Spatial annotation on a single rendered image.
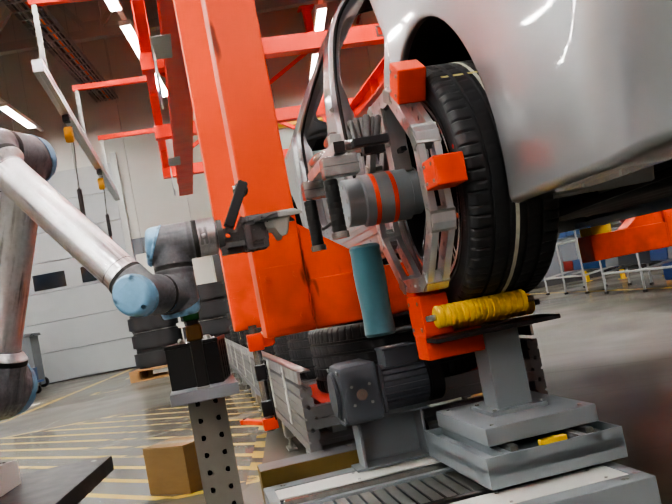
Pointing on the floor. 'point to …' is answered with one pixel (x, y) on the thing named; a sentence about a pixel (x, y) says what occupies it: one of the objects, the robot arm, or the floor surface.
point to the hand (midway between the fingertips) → (297, 212)
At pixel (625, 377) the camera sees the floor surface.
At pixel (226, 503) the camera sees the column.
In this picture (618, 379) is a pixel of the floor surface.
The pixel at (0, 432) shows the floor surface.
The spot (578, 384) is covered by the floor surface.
